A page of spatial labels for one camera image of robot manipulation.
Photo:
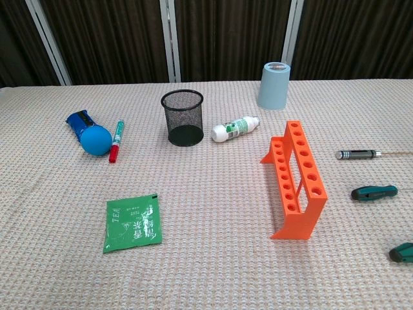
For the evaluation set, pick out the orange test tube rack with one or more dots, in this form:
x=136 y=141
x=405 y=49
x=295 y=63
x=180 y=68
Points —
x=295 y=226

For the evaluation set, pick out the grey metal precision screwdriver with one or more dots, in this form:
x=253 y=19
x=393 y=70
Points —
x=355 y=154

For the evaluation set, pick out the white bottle with green label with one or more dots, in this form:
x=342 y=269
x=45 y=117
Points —
x=232 y=129

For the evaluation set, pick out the black mesh pen cup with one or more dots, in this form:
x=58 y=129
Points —
x=184 y=116

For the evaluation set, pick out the green marker with red cap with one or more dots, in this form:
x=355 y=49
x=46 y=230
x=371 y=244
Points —
x=117 y=135

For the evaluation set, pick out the light blue plastic cup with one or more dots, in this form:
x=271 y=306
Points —
x=272 y=87

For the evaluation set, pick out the beige woven tablecloth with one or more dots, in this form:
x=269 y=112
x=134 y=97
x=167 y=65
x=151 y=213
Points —
x=206 y=258

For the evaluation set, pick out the green tea packet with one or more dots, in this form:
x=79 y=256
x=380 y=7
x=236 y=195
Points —
x=129 y=226

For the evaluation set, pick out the blue foam ball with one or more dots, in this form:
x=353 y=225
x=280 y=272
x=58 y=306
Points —
x=96 y=141

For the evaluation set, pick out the blue snack packet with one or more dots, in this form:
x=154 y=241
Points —
x=79 y=121

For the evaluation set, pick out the dark pleated curtain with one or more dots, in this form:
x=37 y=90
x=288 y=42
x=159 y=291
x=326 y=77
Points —
x=106 y=38

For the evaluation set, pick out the grey aluminium frame post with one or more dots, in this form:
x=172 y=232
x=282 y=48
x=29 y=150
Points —
x=169 y=38
x=293 y=32
x=50 y=42

